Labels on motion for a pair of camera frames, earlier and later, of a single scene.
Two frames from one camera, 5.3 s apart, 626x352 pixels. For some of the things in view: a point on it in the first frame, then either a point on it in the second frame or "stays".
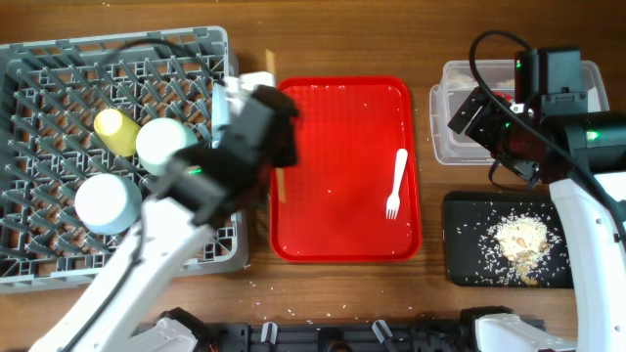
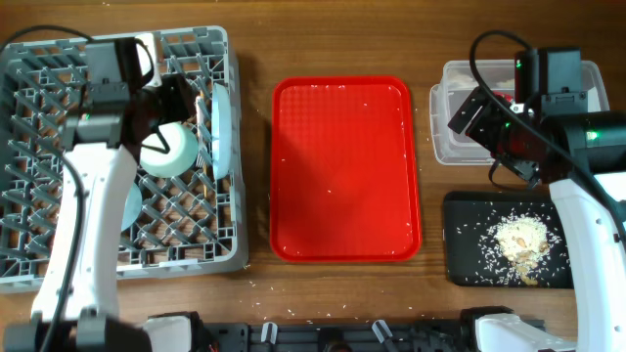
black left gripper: x=289 y=153 to x=181 y=92
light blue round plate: x=220 y=110 stays
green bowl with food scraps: x=158 y=138 stays
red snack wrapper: x=507 y=97 stays
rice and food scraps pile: x=524 y=240 stays
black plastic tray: x=505 y=240 stays
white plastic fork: x=393 y=203 to x=201 y=154
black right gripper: x=478 y=131 stays
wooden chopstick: x=270 y=67 to x=202 y=144
